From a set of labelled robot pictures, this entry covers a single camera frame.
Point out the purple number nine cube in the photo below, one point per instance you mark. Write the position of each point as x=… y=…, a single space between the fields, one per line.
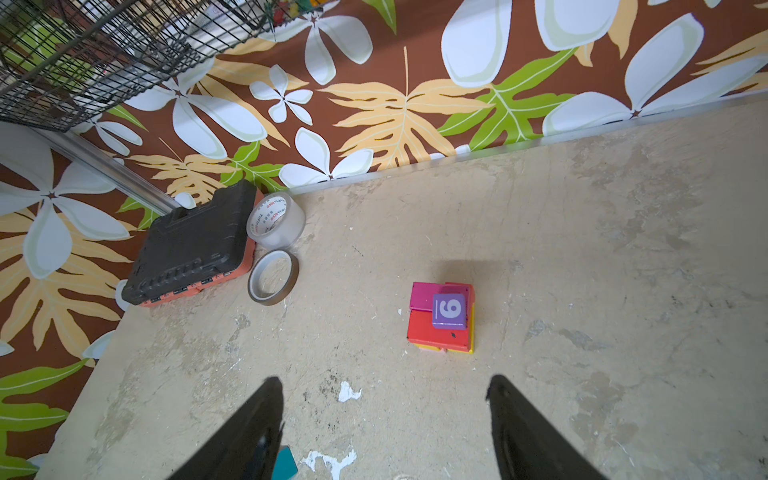
x=449 y=311

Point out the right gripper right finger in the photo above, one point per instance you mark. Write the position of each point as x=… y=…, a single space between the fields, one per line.
x=526 y=444

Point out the black wire basket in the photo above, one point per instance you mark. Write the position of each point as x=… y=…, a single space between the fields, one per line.
x=63 y=62

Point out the magenta block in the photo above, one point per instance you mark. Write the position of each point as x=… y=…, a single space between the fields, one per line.
x=422 y=294

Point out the yellow rectangular block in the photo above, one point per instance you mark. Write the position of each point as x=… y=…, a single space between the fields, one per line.
x=456 y=348

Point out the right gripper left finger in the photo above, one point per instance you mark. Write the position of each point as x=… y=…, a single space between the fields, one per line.
x=246 y=446

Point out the black tool case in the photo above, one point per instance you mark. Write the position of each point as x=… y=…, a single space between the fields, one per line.
x=190 y=250

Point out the red rectangular block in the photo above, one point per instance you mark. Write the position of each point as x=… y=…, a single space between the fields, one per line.
x=429 y=333

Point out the clear plastic cup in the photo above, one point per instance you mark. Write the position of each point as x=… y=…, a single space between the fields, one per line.
x=276 y=222

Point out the teal block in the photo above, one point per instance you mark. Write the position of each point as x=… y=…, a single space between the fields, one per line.
x=285 y=466

